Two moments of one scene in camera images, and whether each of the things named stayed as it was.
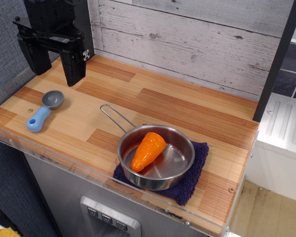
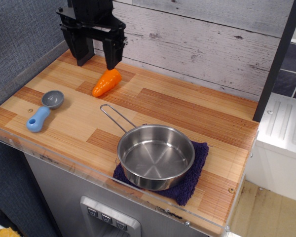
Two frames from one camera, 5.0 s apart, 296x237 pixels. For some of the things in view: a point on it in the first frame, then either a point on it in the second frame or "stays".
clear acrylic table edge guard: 107,181 stays
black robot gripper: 50,24 → 94,15
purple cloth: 181,192 stays
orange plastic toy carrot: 152,144 → 108,79
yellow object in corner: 7,232 stays
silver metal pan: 167,168 stays
